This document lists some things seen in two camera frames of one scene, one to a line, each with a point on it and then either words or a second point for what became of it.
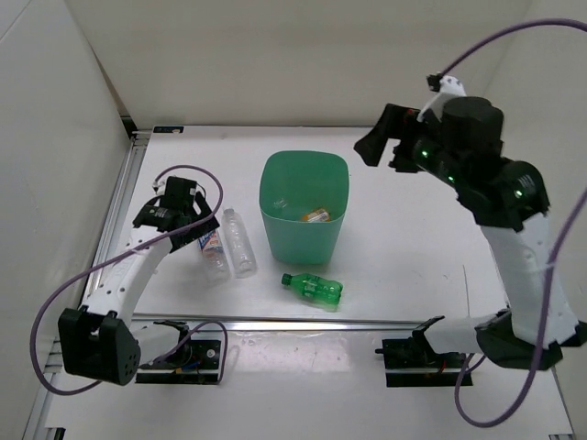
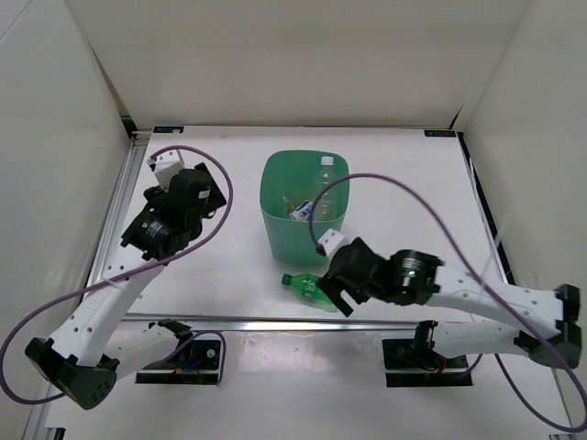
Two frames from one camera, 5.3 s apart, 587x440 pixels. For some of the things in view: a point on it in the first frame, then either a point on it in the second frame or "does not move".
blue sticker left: x=168 y=129 does not move
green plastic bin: x=304 y=199 does not move
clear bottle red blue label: x=215 y=261 to x=288 y=207
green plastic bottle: x=315 y=290 does not move
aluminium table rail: x=283 y=323 does not move
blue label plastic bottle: x=280 y=203 to x=304 y=212
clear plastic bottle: x=238 y=246 to x=326 y=205
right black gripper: x=388 y=126 to x=334 y=293
